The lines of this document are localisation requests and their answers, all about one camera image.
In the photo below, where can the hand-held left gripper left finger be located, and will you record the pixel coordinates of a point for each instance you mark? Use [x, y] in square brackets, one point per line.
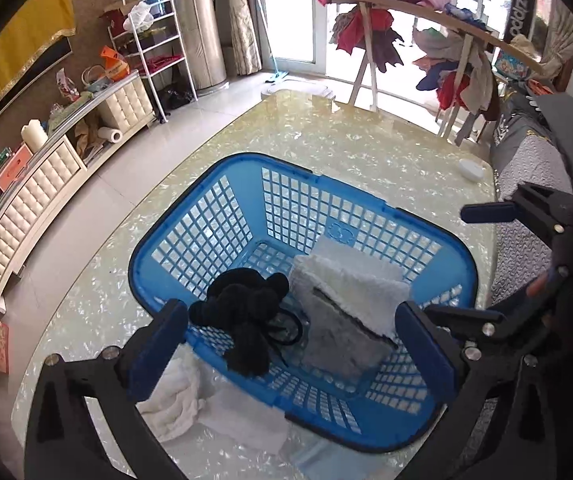
[159, 350]

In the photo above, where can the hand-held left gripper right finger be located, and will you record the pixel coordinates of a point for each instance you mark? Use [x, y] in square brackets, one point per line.
[426, 355]

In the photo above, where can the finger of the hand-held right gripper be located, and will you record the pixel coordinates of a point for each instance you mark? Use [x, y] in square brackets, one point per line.
[488, 212]
[466, 320]

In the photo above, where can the white textured towel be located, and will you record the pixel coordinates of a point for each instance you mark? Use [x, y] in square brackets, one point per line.
[174, 400]

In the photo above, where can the grey stained cloth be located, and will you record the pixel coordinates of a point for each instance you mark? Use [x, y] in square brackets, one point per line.
[341, 342]

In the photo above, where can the black fuzzy cloth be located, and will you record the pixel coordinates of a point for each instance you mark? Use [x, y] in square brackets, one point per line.
[246, 310]

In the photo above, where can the white fluffy towel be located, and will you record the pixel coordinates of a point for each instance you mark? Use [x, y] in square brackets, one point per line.
[361, 280]

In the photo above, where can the blue plastic basket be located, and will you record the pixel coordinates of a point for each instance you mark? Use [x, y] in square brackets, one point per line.
[206, 230]

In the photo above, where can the small white object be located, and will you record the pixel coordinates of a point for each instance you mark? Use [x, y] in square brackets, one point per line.
[471, 169]

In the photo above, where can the grey patterned sofa cover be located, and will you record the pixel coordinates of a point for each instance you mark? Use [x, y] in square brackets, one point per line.
[526, 180]

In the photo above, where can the white thin cloth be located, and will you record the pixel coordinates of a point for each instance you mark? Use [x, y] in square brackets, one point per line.
[246, 422]

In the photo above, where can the mixed hanging clothes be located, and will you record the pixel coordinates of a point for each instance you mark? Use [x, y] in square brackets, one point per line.
[456, 75]

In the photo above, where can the colourful cartoon box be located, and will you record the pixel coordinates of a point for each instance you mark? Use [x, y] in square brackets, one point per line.
[511, 66]

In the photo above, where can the light blue cloth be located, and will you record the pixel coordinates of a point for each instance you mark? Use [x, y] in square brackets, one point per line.
[316, 462]

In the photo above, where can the beige patterned curtain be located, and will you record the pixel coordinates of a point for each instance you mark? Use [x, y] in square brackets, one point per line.
[241, 15]
[566, 40]

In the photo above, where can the cream tufted tv cabinet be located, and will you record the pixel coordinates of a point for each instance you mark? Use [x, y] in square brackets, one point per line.
[41, 200]

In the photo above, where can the black standing banner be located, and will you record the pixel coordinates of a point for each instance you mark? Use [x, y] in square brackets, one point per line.
[518, 7]

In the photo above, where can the red hanging clothes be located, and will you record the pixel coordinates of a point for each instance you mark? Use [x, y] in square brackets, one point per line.
[361, 35]

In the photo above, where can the paper towel roll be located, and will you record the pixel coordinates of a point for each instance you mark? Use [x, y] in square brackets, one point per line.
[110, 135]

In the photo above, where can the wooden clothes stand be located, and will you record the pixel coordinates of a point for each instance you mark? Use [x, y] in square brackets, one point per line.
[406, 7]

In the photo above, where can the pink storage box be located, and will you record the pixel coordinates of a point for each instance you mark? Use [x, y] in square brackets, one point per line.
[12, 167]

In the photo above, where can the black bag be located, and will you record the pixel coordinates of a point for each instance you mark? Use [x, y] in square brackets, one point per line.
[175, 97]

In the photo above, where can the glass sliding door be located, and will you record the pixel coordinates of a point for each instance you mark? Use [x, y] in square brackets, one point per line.
[296, 35]

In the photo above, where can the small white wicker basket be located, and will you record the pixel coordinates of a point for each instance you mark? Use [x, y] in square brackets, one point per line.
[94, 76]

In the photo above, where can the white metal shelf rack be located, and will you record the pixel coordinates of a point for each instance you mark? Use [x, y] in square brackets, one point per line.
[161, 60]

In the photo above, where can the mop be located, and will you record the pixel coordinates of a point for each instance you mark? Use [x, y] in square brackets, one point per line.
[264, 25]

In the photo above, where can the black television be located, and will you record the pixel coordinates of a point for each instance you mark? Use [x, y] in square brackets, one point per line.
[26, 80]

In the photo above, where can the standing air conditioner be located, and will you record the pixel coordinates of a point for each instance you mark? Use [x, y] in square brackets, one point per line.
[199, 25]

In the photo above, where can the yellow cover cloth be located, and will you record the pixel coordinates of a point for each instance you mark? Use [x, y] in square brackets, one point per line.
[11, 55]

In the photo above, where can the white plastic bag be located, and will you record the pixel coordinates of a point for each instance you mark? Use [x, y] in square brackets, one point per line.
[139, 16]

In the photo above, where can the open cardboard box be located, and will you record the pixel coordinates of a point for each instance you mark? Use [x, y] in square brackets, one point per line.
[116, 17]

